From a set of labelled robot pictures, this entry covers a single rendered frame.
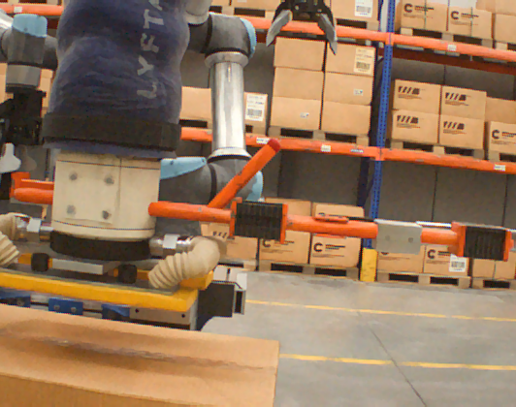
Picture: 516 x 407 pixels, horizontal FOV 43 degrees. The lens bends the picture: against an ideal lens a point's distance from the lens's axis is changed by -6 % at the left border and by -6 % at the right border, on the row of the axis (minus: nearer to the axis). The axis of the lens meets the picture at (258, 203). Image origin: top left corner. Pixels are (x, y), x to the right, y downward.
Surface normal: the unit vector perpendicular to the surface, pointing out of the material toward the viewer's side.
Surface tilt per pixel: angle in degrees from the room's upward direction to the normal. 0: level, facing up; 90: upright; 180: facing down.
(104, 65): 86
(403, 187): 90
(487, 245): 90
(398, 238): 90
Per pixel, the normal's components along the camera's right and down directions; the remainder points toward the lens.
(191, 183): 0.48, 0.07
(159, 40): 0.64, 0.36
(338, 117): 0.00, 0.07
